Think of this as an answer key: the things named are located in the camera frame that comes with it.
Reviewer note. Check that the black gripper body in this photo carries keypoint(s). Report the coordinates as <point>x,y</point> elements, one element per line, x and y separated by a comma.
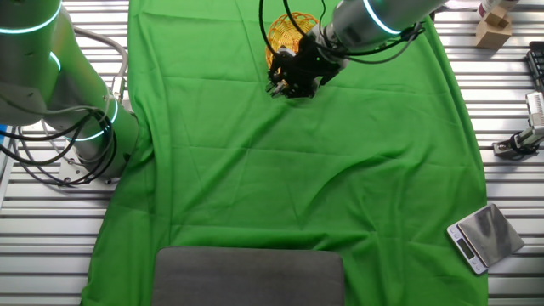
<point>310,68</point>

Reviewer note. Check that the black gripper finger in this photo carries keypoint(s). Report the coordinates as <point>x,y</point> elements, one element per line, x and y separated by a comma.
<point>278,70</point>
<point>297,91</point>

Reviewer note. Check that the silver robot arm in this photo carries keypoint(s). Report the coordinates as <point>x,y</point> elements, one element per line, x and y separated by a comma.
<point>25,64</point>

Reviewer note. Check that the yellow wicker basket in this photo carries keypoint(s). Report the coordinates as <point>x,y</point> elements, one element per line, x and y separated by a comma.
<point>280,38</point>

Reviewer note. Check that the green cloth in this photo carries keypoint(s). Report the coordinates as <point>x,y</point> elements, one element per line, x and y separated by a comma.
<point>255,191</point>

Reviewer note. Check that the wooden block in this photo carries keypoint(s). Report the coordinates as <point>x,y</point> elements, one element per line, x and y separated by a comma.
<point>493,36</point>

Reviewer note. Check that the white bottle red label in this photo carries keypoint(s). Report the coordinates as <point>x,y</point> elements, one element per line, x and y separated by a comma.
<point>489,5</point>

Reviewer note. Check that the grey foam pad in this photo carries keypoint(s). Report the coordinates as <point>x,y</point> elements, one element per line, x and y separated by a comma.
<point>246,276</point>

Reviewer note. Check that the black keyboard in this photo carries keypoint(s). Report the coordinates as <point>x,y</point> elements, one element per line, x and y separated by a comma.
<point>537,64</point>

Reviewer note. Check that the silver digital kitchen scale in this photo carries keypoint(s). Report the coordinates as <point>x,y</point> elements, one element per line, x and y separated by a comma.
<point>489,234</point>

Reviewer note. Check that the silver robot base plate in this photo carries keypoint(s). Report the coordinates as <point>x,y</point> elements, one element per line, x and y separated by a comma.
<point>72,166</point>

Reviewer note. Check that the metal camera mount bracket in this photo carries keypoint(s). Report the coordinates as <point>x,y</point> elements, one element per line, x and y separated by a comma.
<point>527,138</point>

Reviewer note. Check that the white grey camera device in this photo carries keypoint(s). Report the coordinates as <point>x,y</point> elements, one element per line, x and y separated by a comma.
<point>536,106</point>

